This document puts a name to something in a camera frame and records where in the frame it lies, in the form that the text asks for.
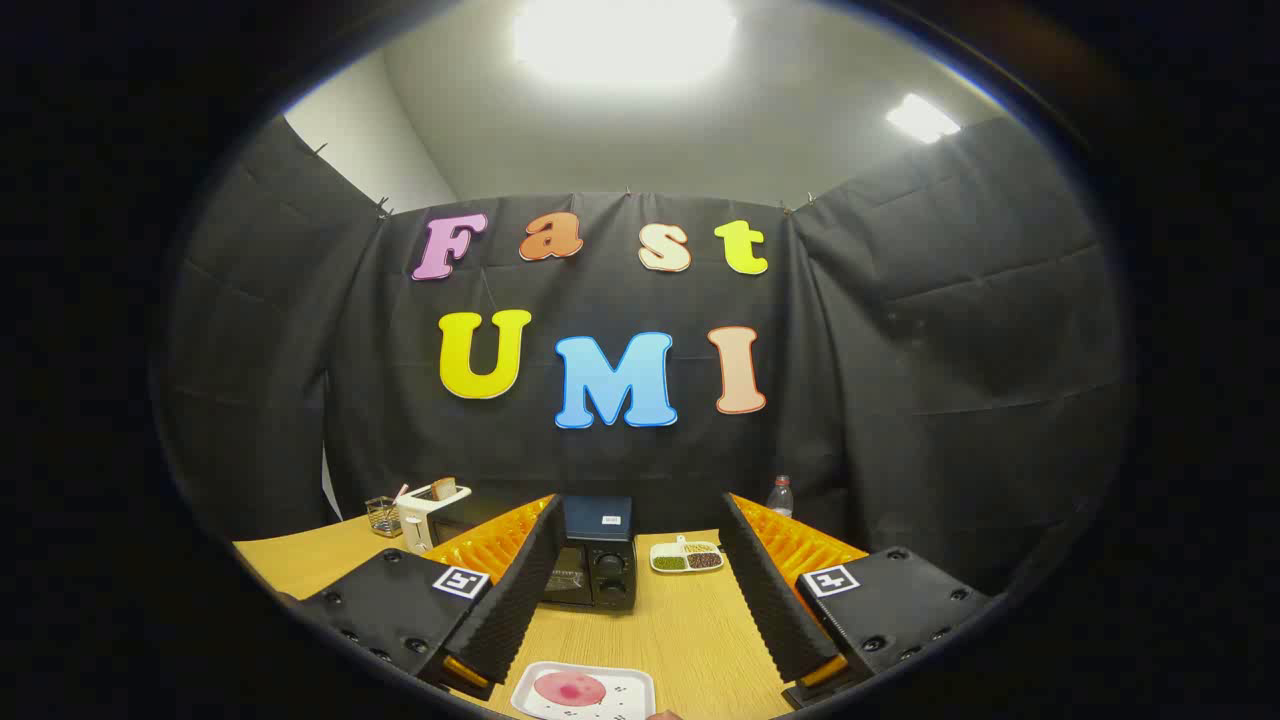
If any large ceiling light panel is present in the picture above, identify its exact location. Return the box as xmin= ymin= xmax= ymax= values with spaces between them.
xmin=513 ymin=0 xmax=739 ymax=89

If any pink round meat slice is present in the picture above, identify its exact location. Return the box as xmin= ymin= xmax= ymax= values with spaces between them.
xmin=534 ymin=671 xmax=608 ymax=708

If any small ceiling light panel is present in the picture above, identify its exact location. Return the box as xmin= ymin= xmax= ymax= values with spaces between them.
xmin=886 ymin=93 xmax=961 ymax=144

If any white toaster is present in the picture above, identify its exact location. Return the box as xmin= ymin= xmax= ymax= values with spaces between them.
xmin=397 ymin=483 xmax=472 ymax=554

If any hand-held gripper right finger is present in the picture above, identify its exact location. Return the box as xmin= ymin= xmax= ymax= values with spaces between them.
xmin=718 ymin=491 xmax=993 ymax=709

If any white square plate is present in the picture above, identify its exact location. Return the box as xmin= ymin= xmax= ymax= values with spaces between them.
xmin=511 ymin=661 xmax=656 ymax=720

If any divided dish with beans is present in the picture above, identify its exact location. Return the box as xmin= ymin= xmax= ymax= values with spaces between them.
xmin=650 ymin=536 xmax=724 ymax=574

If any black toaster oven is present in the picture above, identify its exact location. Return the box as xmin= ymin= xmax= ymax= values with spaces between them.
xmin=540 ymin=495 xmax=638 ymax=611

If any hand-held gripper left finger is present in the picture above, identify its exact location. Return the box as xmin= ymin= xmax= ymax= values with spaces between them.
xmin=298 ymin=493 xmax=568 ymax=701

